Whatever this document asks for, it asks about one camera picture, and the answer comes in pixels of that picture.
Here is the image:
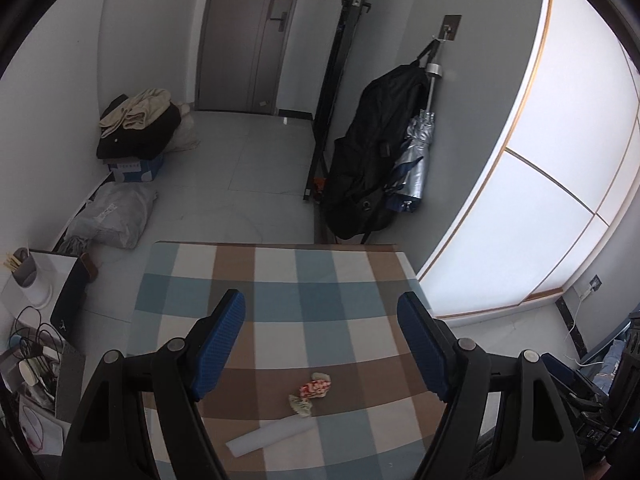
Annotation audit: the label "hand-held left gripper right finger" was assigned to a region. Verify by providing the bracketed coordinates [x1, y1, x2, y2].
[396, 291, 588, 480]

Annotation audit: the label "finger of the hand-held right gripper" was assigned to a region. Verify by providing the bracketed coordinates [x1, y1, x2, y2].
[542, 352, 606, 401]

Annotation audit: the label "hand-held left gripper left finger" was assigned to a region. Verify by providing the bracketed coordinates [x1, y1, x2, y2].
[60, 289, 247, 480]

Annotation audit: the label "black marble trim strip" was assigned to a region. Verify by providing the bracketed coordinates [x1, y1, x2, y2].
[555, 300, 587, 358]

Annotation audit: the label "white paper roll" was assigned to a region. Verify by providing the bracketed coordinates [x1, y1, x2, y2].
[226, 414, 317, 457]

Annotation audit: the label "red and white wrapper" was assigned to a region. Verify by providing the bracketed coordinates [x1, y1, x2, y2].
[298, 372, 333, 401]

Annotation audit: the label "checkered tablecloth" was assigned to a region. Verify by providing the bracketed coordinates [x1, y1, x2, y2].
[125, 241, 451, 480]

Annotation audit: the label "grey plastic bag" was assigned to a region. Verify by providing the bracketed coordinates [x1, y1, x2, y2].
[65, 182, 158, 251]

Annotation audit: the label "silver folded umbrella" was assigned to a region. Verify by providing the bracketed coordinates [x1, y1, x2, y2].
[385, 62, 443, 213]

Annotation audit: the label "white mug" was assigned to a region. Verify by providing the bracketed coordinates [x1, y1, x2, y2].
[17, 357, 43, 386]

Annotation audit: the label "black hanging bag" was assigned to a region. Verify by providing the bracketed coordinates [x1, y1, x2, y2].
[322, 42, 441, 246]

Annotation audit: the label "blue and white cardboard box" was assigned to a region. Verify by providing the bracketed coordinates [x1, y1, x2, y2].
[102, 154, 165, 183]

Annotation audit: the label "grey and white utensil holder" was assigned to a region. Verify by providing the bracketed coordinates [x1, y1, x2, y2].
[10, 247, 53, 308]

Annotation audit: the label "white bag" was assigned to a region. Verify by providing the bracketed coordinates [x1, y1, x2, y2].
[165, 102, 198, 153]

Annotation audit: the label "black clothes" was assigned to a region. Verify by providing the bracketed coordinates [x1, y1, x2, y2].
[96, 95, 182, 163]

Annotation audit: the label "white sliding wardrobe door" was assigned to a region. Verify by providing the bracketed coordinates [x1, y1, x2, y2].
[417, 0, 640, 318]

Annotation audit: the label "beige clothes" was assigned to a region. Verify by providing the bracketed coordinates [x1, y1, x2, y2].
[99, 88, 173, 138]

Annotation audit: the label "grey door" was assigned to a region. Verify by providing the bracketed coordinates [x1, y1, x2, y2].
[194, 0, 308, 113]

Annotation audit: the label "white charger cable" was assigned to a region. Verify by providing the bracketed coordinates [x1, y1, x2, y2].
[567, 285, 608, 366]

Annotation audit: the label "tangle of black cables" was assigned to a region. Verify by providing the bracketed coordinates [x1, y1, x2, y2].
[7, 305, 66, 386]

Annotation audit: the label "black folding metal frame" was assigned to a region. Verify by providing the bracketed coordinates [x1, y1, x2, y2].
[302, 0, 373, 203]

